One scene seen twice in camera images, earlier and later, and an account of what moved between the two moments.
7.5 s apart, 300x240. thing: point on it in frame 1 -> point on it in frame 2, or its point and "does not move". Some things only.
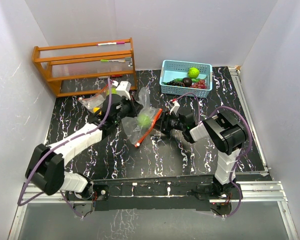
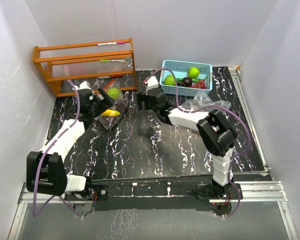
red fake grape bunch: x=201 y=84 does not move
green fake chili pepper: x=181 y=79 does not move
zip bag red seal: x=137 y=127 -> x=201 y=102
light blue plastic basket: x=178 y=78 does not move
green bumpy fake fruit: x=193 y=72 does not move
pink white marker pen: x=109 y=43 does not move
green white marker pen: x=112 y=61 does not move
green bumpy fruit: x=143 y=121 -> x=169 y=80
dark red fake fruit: x=187 y=81 does not move
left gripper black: x=135 y=107 -> x=105 y=98
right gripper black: x=165 y=117 -> x=143 y=97
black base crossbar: x=194 y=192 does not move
